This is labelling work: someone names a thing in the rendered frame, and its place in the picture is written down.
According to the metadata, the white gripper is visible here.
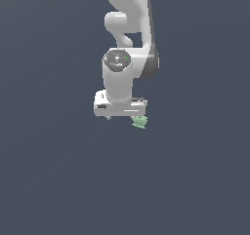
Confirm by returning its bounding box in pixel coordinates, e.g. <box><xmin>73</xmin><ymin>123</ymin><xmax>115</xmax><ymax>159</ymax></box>
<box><xmin>93</xmin><ymin>90</ymin><xmax>148</xmax><ymax>121</ymax></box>

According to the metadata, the small green object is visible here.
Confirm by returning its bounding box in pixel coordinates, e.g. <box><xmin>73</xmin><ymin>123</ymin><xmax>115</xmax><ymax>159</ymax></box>
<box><xmin>131</xmin><ymin>115</ymin><xmax>149</xmax><ymax>130</ymax></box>

